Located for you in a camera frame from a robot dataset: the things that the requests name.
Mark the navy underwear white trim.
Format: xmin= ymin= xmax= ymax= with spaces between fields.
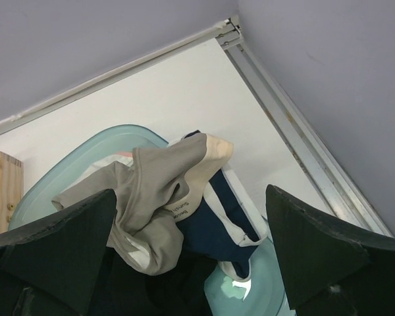
xmin=166 ymin=130 xmax=269 ymax=280

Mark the black underwear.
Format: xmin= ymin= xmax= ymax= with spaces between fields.
xmin=88 ymin=248 xmax=217 ymax=316

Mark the teal plastic basin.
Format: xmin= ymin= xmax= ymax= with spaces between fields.
xmin=9 ymin=124 xmax=294 ymax=315

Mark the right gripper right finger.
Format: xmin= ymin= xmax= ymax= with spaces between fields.
xmin=266 ymin=185 xmax=395 ymax=315

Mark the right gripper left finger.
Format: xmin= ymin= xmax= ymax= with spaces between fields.
xmin=0 ymin=190 xmax=117 ymax=315

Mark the light pink underwear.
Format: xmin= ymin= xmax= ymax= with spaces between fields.
xmin=84 ymin=151 xmax=133 ymax=176

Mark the wooden clothes rack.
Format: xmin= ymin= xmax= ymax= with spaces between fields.
xmin=0 ymin=151 xmax=24 ymax=233

